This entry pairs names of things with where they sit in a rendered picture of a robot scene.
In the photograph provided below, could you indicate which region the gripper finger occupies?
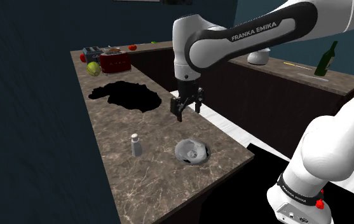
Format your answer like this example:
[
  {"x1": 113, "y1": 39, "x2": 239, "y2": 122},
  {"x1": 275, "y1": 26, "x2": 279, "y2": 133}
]
[
  {"x1": 170, "y1": 95, "x2": 187, "y2": 123},
  {"x1": 194, "y1": 87, "x2": 205, "y2": 115}
]

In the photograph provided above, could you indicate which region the grey bowl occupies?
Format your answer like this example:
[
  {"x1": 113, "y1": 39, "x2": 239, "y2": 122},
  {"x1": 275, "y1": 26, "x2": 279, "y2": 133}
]
[{"x1": 174, "y1": 138, "x2": 212, "y2": 166}]

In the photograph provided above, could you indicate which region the grey salt shaker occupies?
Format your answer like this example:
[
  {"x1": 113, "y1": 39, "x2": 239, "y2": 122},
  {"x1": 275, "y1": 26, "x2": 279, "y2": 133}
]
[{"x1": 130, "y1": 133, "x2": 144, "y2": 157}]

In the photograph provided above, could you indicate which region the white kettle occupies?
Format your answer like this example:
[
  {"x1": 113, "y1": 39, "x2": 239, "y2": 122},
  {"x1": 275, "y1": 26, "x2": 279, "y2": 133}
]
[{"x1": 246, "y1": 47, "x2": 271, "y2": 66}]

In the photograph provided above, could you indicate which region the red toaster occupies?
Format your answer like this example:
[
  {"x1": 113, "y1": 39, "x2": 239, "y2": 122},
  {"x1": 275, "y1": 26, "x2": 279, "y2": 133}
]
[{"x1": 98, "y1": 51, "x2": 133, "y2": 76}]

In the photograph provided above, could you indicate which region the yellow green apple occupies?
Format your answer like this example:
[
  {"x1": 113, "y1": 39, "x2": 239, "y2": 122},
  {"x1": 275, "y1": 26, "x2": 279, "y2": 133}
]
[{"x1": 86, "y1": 61, "x2": 102, "y2": 78}]

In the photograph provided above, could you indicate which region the black robot stand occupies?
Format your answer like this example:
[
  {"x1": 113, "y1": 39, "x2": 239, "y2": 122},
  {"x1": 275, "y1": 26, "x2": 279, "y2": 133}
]
[{"x1": 195, "y1": 143, "x2": 354, "y2": 224}]

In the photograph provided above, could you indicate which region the blue grey toaster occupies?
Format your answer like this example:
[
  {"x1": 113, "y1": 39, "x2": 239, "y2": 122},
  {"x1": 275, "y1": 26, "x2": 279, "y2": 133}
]
[{"x1": 82, "y1": 46, "x2": 104, "y2": 66}]

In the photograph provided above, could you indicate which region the yellow pencil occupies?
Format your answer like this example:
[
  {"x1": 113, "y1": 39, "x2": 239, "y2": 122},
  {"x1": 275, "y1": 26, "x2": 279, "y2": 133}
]
[{"x1": 283, "y1": 61, "x2": 313, "y2": 71}]

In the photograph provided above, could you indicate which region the green wine bottle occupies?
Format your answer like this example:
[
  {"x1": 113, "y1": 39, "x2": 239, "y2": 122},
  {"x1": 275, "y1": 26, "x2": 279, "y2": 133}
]
[{"x1": 313, "y1": 40, "x2": 339, "y2": 78}]

